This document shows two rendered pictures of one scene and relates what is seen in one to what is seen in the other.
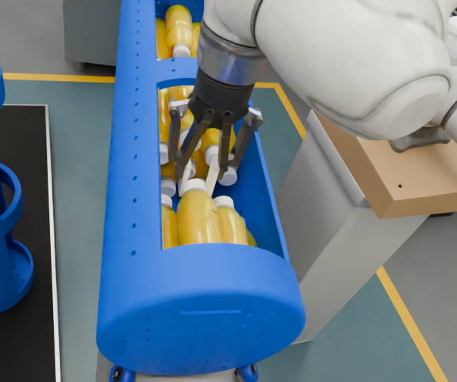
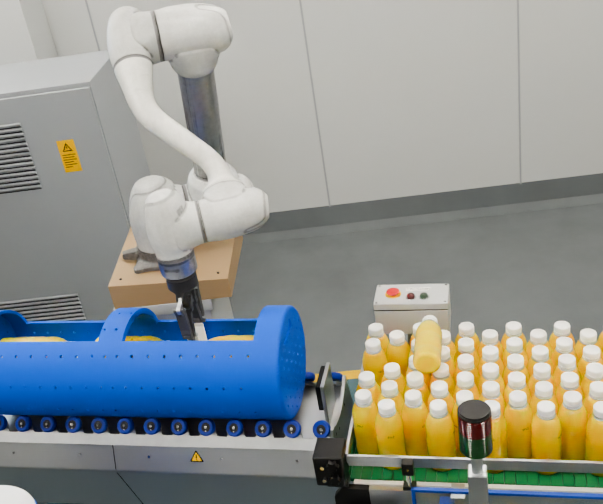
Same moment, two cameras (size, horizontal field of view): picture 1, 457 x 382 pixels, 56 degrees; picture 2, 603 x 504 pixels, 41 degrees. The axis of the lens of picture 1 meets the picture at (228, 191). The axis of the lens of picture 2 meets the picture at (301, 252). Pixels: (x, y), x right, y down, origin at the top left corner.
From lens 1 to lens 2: 1.58 m
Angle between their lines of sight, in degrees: 44
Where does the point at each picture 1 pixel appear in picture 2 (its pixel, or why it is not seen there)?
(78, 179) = not seen: outside the picture
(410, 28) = (248, 191)
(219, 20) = (181, 251)
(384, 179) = (209, 278)
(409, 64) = (259, 196)
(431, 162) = (205, 252)
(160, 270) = (264, 340)
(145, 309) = (279, 352)
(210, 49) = (182, 265)
